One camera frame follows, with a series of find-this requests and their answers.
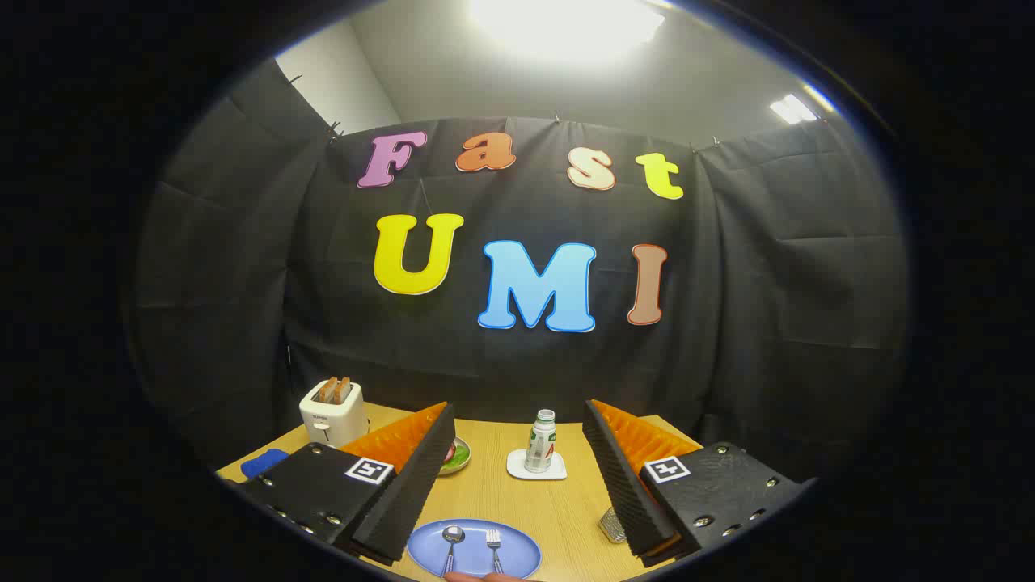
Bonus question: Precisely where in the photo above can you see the white square coaster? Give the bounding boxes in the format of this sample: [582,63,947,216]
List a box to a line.
[507,449,568,482]

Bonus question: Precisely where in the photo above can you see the folded blue cloth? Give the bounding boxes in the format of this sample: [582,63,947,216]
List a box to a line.
[240,449,289,479]

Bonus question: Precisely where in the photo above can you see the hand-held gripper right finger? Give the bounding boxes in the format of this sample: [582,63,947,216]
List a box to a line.
[582,399,809,567]

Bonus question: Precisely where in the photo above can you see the small ceiling light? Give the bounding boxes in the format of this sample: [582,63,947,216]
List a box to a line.
[768,93,819,124]

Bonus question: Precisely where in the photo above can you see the large ceiling light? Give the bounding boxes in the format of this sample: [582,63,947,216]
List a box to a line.
[467,0,665,61]

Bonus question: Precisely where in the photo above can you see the round blue plate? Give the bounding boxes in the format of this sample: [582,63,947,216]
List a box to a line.
[407,518,542,581]

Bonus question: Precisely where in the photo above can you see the white toaster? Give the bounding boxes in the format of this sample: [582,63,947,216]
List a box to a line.
[299,378,369,448]

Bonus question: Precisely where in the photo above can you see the cream oval food plate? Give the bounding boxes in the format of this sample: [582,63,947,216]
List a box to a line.
[437,437,471,476]

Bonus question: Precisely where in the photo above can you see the spoon with blue checked handle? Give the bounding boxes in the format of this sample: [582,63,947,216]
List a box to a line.
[441,525,466,576]

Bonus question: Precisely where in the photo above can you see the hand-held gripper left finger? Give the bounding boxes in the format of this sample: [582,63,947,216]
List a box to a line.
[234,402,456,567]

